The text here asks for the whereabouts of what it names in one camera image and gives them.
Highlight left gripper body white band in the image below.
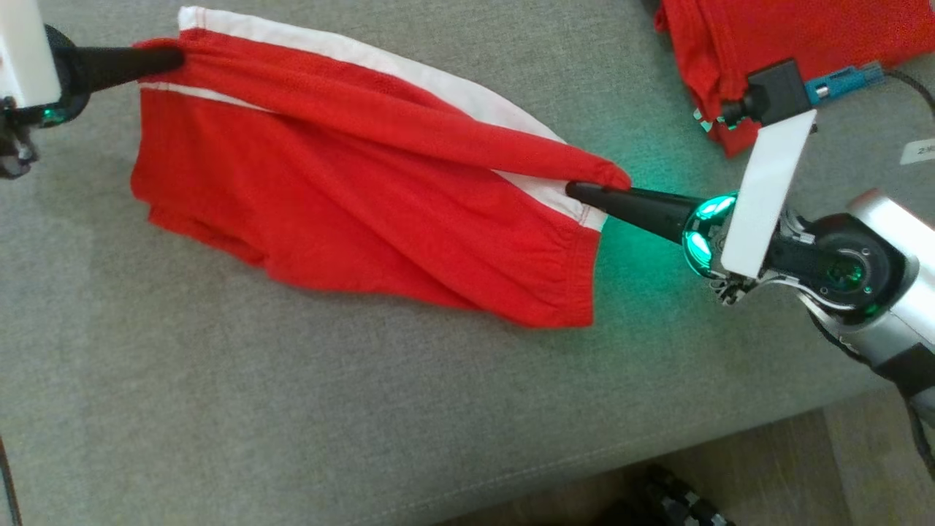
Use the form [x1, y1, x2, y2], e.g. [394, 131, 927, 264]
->
[0, 0, 92, 129]

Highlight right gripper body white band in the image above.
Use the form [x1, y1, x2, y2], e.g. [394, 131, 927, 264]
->
[681, 110, 818, 281]

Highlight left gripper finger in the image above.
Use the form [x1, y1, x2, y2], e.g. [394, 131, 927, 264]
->
[72, 45, 186, 96]

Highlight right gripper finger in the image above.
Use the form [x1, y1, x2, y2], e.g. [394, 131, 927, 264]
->
[565, 181, 695, 243]

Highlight red jersey with white sleeves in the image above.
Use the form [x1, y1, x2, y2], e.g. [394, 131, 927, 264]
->
[652, 0, 935, 159]

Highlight red shorts with white stripe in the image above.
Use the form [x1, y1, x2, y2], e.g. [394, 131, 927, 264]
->
[130, 6, 633, 329]

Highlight grey and yellow sofa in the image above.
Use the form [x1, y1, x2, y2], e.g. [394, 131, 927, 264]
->
[0, 0, 935, 526]

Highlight right cable with blue connector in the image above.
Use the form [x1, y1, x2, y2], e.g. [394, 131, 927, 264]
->
[804, 62, 935, 118]

